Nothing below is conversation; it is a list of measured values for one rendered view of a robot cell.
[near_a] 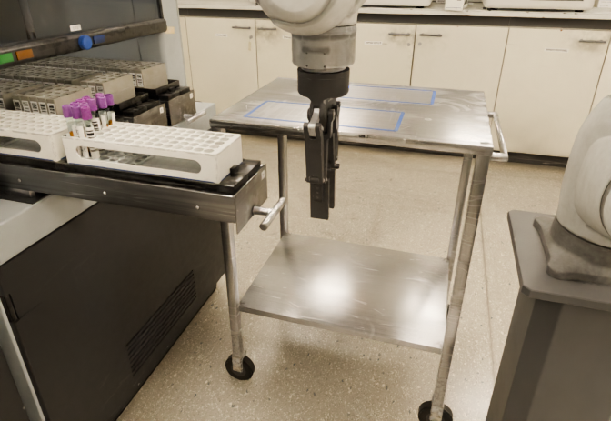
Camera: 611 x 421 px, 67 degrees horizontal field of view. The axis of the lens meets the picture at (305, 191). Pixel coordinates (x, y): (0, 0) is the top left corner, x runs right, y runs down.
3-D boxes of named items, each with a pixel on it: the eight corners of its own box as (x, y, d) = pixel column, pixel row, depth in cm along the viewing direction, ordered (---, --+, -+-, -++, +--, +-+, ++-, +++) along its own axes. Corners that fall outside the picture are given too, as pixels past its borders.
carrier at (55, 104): (89, 112, 107) (84, 86, 105) (96, 112, 107) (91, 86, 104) (52, 126, 97) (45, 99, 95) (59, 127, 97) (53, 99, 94)
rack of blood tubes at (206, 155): (66, 169, 81) (58, 136, 79) (105, 150, 90) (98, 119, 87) (219, 191, 74) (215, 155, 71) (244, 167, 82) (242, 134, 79)
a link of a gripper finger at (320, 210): (329, 178, 71) (328, 180, 70) (329, 217, 74) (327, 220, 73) (311, 176, 72) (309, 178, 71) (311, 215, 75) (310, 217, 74)
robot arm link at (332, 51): (281, 27, 60) (283, 73, 63) (349, 29, 58) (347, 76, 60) (301, 20, 68) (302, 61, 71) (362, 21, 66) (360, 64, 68)
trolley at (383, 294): (225, 378, 139) (195, 117, 103) (276, 287, 179) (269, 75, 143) (453, 438, 122) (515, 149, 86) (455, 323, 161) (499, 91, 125)
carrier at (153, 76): (162, 83, 133) (159, 62, 131) (168, 84, 133) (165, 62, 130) (137, 92, 124) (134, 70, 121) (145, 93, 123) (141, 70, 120)
